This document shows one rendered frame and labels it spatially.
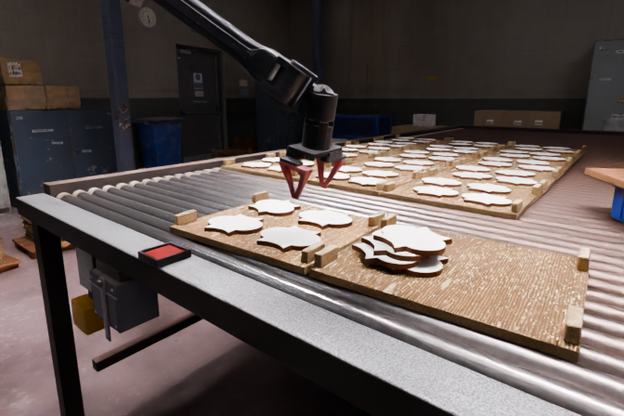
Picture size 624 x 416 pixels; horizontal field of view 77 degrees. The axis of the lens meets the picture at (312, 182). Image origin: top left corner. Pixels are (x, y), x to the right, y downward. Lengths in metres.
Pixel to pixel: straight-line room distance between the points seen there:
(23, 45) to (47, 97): 0.74
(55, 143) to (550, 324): 5.36
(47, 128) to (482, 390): 5.34
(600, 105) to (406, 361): 6.72
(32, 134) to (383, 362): 5.18
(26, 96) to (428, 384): 5.38
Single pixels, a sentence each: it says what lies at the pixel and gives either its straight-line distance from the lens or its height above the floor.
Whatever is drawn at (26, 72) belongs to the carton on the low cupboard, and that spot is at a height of 1.52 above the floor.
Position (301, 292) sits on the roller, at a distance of 0.70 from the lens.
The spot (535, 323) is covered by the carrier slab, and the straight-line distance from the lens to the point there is 0.65.
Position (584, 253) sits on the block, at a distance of 0.88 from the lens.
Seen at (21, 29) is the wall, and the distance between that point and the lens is 6.10.
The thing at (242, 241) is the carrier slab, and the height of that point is 0.94.
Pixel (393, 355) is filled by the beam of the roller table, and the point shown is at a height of 0.92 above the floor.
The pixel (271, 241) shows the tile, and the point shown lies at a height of 0.95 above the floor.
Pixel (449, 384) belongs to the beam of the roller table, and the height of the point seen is 0.91.
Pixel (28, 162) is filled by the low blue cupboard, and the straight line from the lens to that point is 5.50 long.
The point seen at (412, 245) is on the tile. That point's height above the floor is 0.98.
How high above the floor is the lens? 1.24
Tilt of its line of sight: 12 degrees down
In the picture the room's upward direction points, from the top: straight up
